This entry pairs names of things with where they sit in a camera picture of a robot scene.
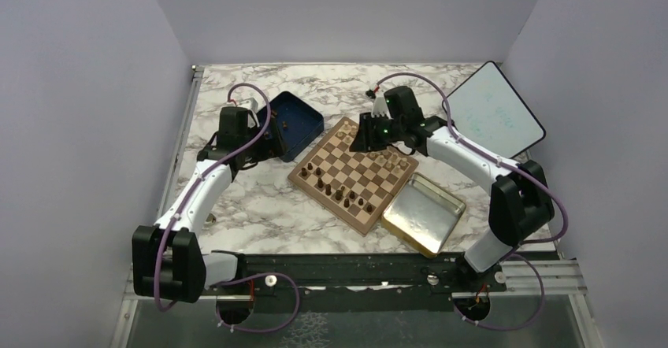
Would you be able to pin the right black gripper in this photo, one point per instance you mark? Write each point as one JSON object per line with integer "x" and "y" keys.
{"x": 364, "y": 140}

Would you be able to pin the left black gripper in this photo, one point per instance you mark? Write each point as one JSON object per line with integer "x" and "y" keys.
{"x": 272, "y": 146}

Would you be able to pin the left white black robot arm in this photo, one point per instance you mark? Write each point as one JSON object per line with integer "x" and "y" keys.
{"x": 217, "y": 165}

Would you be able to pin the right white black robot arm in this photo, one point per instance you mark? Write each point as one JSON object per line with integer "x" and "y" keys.
{"x": 519, "y": 203}

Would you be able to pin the wooden chess board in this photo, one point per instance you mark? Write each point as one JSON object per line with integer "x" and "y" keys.
{"x": 376, "y": 177}

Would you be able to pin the blue square tin tray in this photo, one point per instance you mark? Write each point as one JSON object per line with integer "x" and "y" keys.
{"x": 300, "y": 122}

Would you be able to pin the gold metal tin lid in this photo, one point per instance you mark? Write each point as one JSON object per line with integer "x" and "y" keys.
{"x": 423, "y": 215}

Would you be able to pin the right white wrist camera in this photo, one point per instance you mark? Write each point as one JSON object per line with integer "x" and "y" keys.
{"x": 380, "y": 104}

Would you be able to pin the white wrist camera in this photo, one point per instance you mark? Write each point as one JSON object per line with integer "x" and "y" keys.
{"x": 252, "y": 105}
{"x": 380, "y": 104}

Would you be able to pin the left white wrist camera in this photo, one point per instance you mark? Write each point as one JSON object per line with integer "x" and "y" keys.
{"x": 252, "y": 105}

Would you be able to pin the small whiteboard black frame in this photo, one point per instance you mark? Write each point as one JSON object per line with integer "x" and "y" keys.
{"x": 488, "y": 111}

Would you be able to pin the aluminium frame rail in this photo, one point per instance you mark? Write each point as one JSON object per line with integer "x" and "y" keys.
{"x": 165, "y": 263}

